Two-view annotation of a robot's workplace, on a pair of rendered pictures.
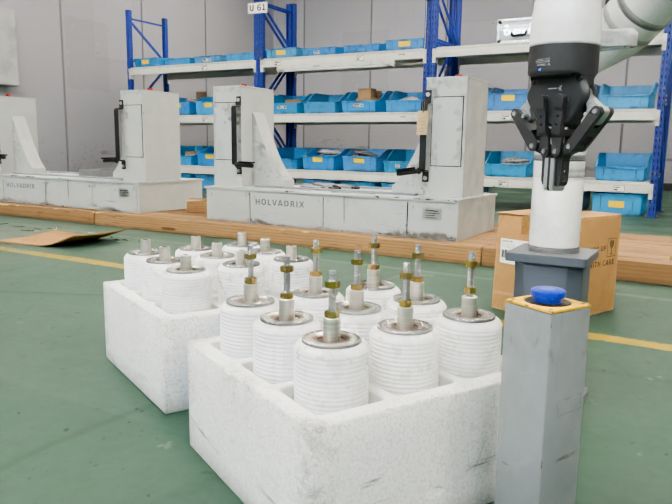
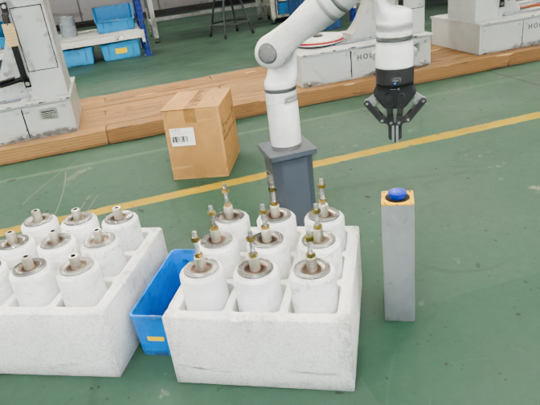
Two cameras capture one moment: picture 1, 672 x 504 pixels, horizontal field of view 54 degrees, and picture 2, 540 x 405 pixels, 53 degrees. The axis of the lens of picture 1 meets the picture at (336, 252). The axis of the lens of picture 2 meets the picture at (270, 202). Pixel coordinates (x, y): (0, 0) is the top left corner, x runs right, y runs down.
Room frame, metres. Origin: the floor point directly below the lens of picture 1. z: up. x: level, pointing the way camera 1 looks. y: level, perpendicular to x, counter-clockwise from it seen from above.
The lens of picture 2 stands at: (0.16, 0.69, 0.85)
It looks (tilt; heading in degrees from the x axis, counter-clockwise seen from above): 25 degrees down; 317
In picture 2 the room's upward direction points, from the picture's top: 7 degrees counter-clockwise
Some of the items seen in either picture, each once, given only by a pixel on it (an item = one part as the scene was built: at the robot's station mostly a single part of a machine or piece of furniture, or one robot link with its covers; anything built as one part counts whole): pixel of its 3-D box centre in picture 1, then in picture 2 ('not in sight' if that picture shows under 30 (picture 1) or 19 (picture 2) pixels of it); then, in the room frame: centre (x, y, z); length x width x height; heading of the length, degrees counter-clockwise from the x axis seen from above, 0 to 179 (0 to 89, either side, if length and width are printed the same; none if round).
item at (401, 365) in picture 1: (402, 391); (321, 274); (0.86, -0.09, 0.16); 0.10 x 0.10 x 0.18
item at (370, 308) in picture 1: (356, 308); (267, 239); (0.96, -0.03, 0.25); 0.08 x 0.08 x 0.01
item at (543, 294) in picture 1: (547, 296); (397, 194); (0.76, -0.25, 0.32); 0.04 x 0.04 x 0.02
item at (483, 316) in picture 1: (468, 315); (324, 214); (0.92, -0.19, 0.25); 0.08 x 0.08 x 0.01
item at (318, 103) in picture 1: (331, 103); not in sight; (6.54, 0.06, 0.90); 0.50 x 0.38 x 0.21; 151
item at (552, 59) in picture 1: (561, 84); (394, 85); (0.76, -0.25, 0.56); 0.08 x 0.08 x 0.09
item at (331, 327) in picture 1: (331, 329); (311, 263); (0.80, 0.00, 0.26); 0.02 x 0.02 x 0.03
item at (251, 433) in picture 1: (353, 410); (274, 298); (0.96, -0.03, 0.09); 0.39 x 0.39 x 0.18; 33
